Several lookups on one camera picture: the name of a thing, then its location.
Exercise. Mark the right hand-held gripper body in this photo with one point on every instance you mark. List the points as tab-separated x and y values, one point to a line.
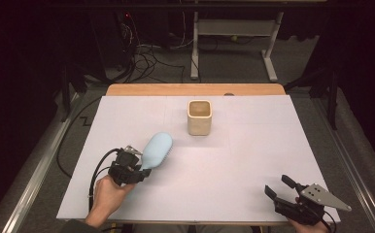
318	194

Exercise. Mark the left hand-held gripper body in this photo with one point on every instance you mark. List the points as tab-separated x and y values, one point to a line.
124	170

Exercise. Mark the light blue hairbrush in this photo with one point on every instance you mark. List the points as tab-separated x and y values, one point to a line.
156	149

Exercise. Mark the beige square cup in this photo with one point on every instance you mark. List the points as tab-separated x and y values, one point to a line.
199	124

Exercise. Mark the person's left hand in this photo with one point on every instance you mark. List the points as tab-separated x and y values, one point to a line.
108	195

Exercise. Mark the person's right hand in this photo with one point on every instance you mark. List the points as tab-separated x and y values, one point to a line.
310	229

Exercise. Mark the white board sheet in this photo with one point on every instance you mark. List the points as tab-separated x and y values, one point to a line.
208	187

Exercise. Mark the black stand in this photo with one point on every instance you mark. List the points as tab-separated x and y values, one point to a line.
332	103
66	97

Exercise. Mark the dark table grommet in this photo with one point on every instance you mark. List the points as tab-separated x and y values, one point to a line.
228	94

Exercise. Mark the dark equipment with red light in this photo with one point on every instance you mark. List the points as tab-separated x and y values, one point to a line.
127	15

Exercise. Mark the yellow-green ball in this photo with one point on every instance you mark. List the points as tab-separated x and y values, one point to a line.
234	38

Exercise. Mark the metal floor rail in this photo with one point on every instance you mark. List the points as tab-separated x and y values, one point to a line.
36	174
354	174

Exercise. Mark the white desk frame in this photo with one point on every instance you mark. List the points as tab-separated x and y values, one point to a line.
237	27

